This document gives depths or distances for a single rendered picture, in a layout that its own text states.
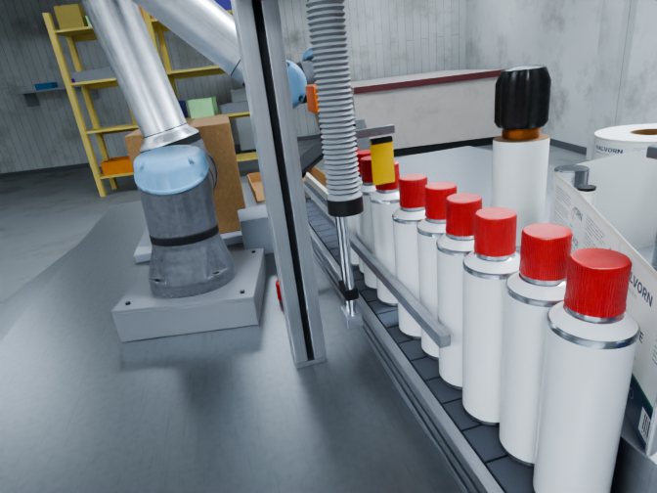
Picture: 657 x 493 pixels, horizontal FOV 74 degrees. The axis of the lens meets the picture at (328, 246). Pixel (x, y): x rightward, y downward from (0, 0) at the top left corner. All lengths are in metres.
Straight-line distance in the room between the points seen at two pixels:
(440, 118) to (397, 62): 2.77
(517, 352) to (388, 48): 8.50
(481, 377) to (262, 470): 0.25
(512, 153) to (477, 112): 5.66
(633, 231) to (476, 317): 0.40
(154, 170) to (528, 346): 0.58
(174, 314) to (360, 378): 0.33
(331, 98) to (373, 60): 8.33
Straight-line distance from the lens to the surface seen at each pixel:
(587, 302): 0.31
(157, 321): 0.78
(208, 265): 0.77
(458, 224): 0.42
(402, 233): 0.52
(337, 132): 0.41
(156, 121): 0.88
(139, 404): 0.66
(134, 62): 0.88
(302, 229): 0.54
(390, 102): 6.09
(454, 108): 6.32
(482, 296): 0.39
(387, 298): 0.65
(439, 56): 9.01
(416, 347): 0.57
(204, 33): 0.74
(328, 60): 0.41
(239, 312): 0.74
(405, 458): 0.51
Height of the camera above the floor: 1.21
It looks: 22 degrees down
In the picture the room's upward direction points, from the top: 7 degrees counter-clockwise
